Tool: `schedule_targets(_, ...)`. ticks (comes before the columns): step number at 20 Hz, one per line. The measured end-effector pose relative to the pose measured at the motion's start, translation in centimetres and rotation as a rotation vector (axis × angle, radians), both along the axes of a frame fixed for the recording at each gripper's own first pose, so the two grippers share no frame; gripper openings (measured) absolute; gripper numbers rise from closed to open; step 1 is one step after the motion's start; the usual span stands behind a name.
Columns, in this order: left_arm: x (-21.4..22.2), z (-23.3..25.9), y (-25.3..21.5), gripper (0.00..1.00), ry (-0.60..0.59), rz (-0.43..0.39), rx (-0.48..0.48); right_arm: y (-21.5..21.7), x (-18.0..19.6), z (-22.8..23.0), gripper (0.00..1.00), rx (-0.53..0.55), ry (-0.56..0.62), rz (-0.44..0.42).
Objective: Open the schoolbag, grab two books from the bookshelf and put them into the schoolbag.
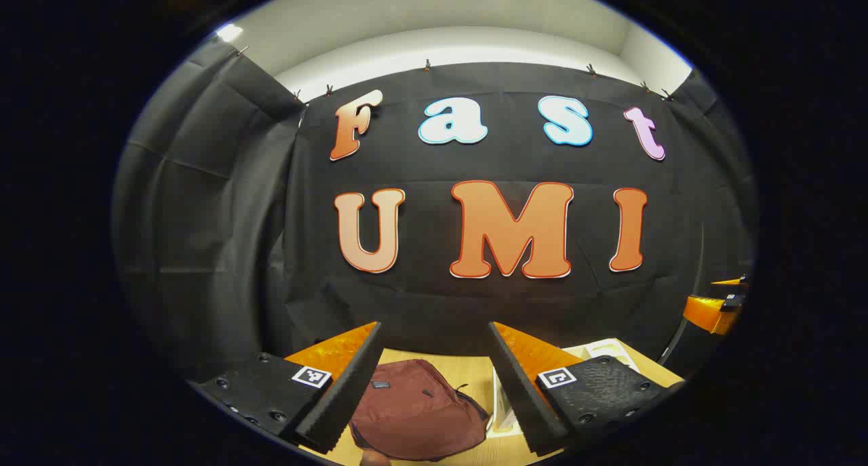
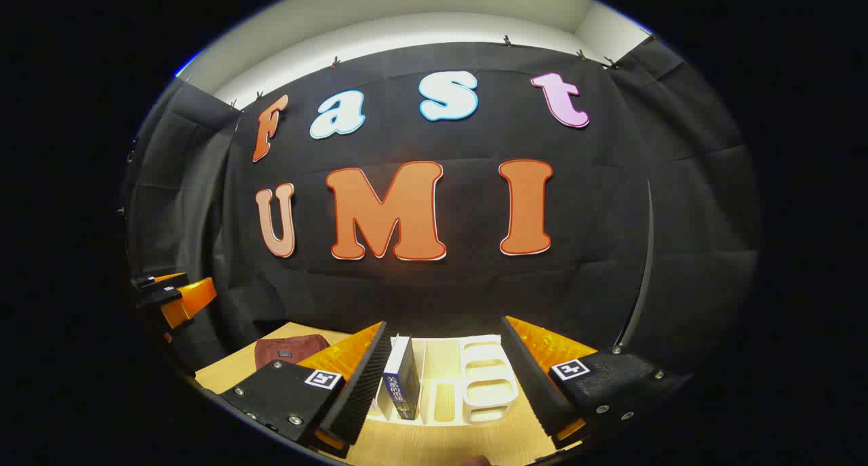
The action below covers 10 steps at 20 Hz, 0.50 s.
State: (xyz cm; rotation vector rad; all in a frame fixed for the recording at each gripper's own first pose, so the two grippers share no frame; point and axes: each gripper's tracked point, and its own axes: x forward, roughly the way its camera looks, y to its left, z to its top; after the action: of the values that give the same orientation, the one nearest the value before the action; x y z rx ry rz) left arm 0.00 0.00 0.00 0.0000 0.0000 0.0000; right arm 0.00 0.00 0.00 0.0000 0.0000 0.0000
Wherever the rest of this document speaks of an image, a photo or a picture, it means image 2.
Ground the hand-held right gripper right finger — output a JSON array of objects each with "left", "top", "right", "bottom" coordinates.
[{"left": 500, "top": 315, "right": 692, "bottom": 450}]

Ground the white plastic bookshelf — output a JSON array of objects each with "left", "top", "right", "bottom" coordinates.
[{"left": 366, "top": 335, "right": 521, "bottom": 426}]

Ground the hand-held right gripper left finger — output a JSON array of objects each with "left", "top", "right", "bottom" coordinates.
[{"left": 218, "top": 321, "right": 394, "bottom": 460}]

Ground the black backdrop cloth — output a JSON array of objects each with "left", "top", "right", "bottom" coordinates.
[{"left": 122, "top": 39, "right": 760, "bottom": 385}]

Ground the blue cover book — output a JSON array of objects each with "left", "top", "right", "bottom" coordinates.
[{"left": 382, "top": 336, "right": 421, "bottom": 421}]

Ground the maroon schoolbag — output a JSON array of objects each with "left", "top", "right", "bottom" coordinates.
[{"left": 254, "top": 335, "right": 331, "bottom": 370}]

